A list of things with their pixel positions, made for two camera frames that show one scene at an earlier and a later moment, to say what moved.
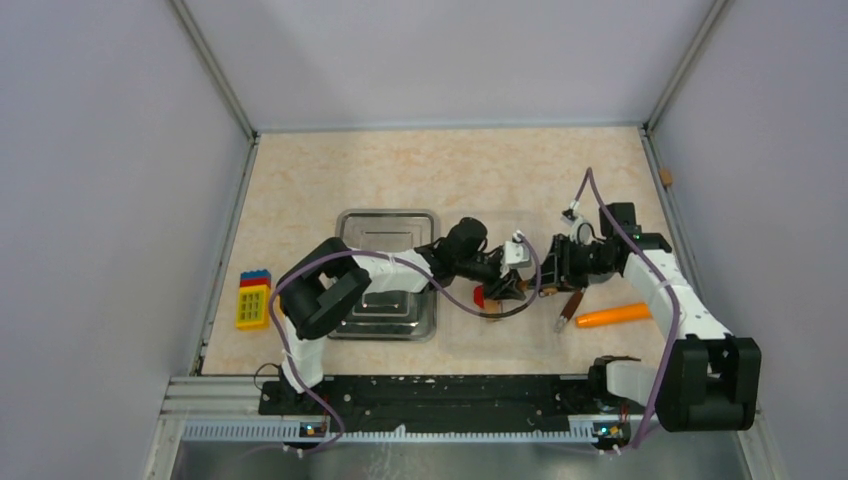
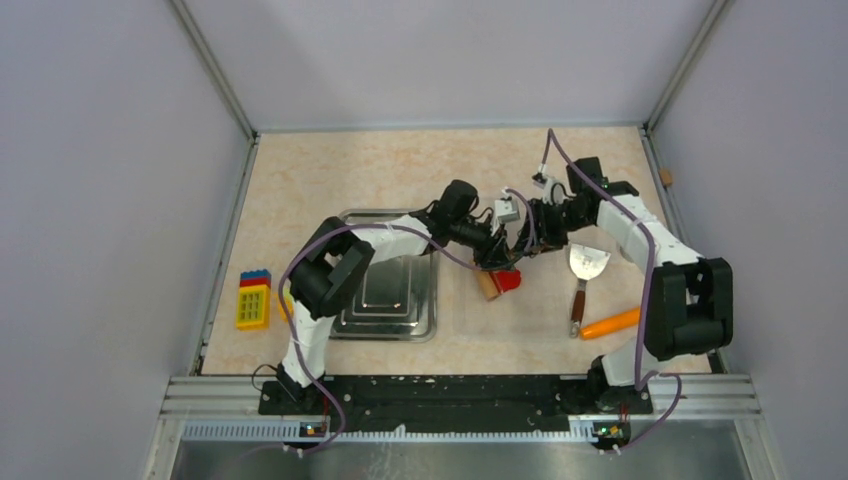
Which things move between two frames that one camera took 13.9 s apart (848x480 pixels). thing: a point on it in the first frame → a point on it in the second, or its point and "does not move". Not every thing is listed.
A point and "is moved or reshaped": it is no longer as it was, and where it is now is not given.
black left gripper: (499, 287) → (493, 252)
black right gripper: (558, 270) → (544, 238)
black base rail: (431, 405) does not move
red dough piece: (478, 296) is moved or reshaped
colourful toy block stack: (253, 306) does not move
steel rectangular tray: (390, 316) does not move
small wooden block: (666, 177) does not move
